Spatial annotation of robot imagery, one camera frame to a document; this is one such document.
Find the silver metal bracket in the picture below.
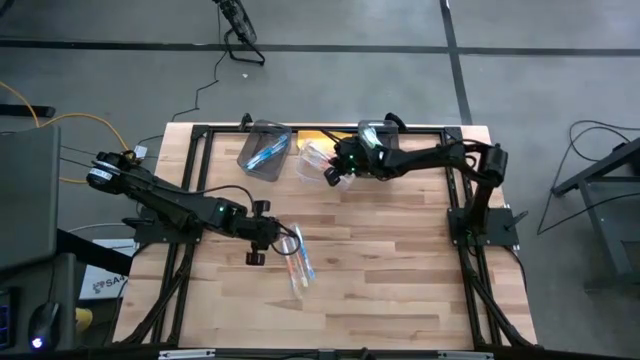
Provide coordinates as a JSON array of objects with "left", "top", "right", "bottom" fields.
[
  {"left": 158, "top": 349, "right": 216, "bottom": 360},
  {"left": 437, "top": 350, "right": 494, "bottom": 360}
]

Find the small yellow object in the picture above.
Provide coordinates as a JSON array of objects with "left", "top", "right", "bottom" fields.
[{"left": 74, "top": 307, "right": 95, "bottom": 334}]

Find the thin black floor cable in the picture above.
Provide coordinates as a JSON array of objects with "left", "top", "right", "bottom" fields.
[
  {"left": 536, "top": 127, "right": 640, "bottom": 236},
  {"left": 567, "top": 118, "right": 640, "bottom": 164}
]

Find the black metal side table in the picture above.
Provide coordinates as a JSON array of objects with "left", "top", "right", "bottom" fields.
[{"left": 549, "top": 137, "right": 640, "bottom": 291}]

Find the smoky grey plastic bin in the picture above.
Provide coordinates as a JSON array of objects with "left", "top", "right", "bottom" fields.
[
  {"left": 236, "top": 118, "right": 294, "bottom": 183},
  {"left": 357, "top": 118, "right": 401, "bottom": 166}
]

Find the green white wrapped toothbrush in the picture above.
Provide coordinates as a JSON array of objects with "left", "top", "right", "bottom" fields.
[{"left": 362, "top": 125, "right": 382, "bottom": 149}]

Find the black flat bar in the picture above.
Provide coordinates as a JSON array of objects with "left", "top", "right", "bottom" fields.
[{"left": 0, "top": 103, "right": 56, "bottom": 119}]

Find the orange white toothbrush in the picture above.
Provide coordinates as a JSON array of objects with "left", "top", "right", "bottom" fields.
[
  {"left": 289, "top": 264, "right": 311, "bottom": 301},
  {"left": 299, "top": 141, "right": 326, "bottom": 166},
  {"left": 280, "top": 234, "right": 302, "bottom": 281},
  {"left": 302, "top": 149, "right": 334, "bottom": 174}
]

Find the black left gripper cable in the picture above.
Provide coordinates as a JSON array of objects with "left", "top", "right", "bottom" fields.
[{"left": 194, "top": 184, "right": 303, "bottom": 257}]

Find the black desk beam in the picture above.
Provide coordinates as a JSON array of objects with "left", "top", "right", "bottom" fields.
[{"left": 54, "top": 227, "right": 134, "bottom": 276}]

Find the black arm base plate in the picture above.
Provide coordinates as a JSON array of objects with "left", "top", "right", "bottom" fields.
[
  {"left": 133, "top": 205, "right": 205, "bottom": 245},
  {"left": 447, "top": 206, "right": 521, "bottom": 247}
]

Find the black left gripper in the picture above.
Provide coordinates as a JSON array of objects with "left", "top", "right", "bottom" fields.
[{"left": 239, "top": 200, "right": 285, "bottom": 266}]

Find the clear plastic bin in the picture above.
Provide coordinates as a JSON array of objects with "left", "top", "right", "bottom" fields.
[{"left": 294, "top": 139, "right": 357, "bottom": 194}]

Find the grey floor cable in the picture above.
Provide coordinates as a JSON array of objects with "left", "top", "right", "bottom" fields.
[{"left": 67, "top": 222, "right": 126, "bottom": 236}]

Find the black computer mouse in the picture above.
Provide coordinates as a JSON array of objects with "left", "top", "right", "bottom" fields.
[{"left": 27, "top": 301, "right": 61, "bottom": 351}]

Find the black device with display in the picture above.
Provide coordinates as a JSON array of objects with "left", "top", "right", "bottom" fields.
[{"left": 0, "top": 287, "right": 16, "bottom": 351}]

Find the white printed box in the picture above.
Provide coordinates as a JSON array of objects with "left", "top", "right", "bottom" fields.
[{"left": 79, "top": 238, "right": 137, "bottom": 300}]

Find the yellow extension cable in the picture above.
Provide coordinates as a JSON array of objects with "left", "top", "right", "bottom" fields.
[{"left": 0, "top": 81, "right": 136, "bottom": 184}]

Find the yellow sponge cloth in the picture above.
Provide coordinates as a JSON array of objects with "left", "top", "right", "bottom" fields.
[{"left": 297, "top": 130, "right": 351, "bottom": 151}]

